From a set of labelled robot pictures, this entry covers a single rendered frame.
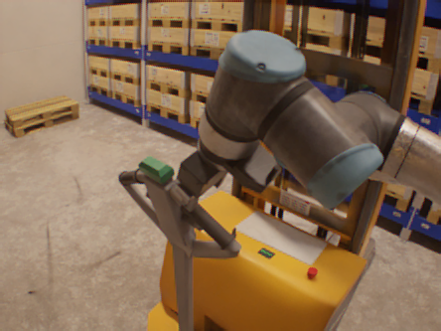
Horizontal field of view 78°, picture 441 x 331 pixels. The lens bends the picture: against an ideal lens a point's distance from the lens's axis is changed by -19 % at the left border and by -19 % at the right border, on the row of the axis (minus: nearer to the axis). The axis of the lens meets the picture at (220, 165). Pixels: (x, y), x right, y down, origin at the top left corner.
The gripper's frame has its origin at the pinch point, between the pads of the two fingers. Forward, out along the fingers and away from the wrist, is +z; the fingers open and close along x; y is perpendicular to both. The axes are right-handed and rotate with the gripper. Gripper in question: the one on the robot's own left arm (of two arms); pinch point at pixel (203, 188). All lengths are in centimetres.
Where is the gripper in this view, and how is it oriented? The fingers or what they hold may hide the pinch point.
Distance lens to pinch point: 62.1
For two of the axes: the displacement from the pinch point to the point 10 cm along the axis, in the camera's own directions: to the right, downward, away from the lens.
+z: -2.5, 5.1, 8.3
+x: -6.5, 5.4, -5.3
